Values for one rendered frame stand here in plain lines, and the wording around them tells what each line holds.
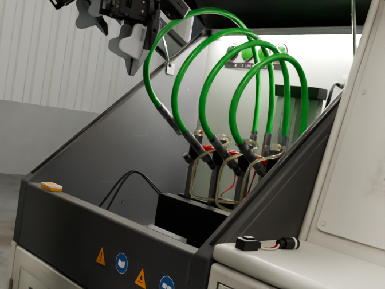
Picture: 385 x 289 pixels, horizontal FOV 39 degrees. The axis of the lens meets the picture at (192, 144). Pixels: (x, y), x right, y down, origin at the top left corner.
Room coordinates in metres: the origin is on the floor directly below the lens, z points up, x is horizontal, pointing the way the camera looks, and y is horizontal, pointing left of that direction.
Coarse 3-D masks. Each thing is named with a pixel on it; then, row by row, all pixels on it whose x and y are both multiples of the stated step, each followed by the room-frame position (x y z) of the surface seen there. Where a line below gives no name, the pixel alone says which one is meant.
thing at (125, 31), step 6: (126, 24) 1.00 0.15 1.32; (120, 30) 0.99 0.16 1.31; (126, 30) 1.00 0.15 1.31; (120, 36) 0.99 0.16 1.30; (126, 36) 1.00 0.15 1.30; (108, 42) 0.98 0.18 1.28; (114, 42) 0.98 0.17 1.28; (108, 48) 0.98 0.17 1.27; (114, 48) 0.98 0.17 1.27; (120, 54) 0.99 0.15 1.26; (126, 54) 1.00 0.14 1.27; (126, 60) 1.01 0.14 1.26; (132, 60) 1.00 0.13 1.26; (126, 66) 1.00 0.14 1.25
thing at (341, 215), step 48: (384, 0) 1.06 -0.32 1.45; (384, 48) 1.02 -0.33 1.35; (384, 96) 0.98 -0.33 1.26; (336, 144) 1.02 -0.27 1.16; (384, 144) 0.95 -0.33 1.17; (336, 192) 0.98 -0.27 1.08; (384, 192) 0.91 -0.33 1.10; (336, 240) 0.95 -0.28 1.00; (384, 240) 0.88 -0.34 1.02; (240, 288) 0.80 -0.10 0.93
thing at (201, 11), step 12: (192, 12) 1.23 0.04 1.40; (204, 12) 1.25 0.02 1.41; (216, 12) 1.28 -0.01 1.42; (228, 12) 1.30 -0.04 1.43; (168, 24) 1.19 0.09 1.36; (240, 24) 1.34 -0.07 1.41; (156, 36) 1.18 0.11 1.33; (252, 48) 1.38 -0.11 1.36; (144, 60) 1.16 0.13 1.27; (144, 72) 1.16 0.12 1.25; (144, 84) 1.17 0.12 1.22; (252, 132) 1.41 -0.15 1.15
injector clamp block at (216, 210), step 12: (168, 204) 1.26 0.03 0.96; (180, 204) 1.23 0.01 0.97; (192, 204) 1.20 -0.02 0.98; (204, 204) 1.22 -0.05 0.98; (156, 216) 1.28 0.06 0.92; (168, 216) 1.25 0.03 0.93; (180, 216) 1.22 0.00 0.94; (192, 216) 1.19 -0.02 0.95; (204, 216) 1.17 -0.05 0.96; (216, 216) 1.14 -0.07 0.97; (168, 228) 1.25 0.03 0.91; (180, 228) 1.22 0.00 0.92; (192, 228) 1.19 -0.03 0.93; (204, 228) 1.16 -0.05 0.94; (216, 228) 1.14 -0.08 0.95; (192, 240) 1.18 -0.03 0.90; (204, 240) 1.16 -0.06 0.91
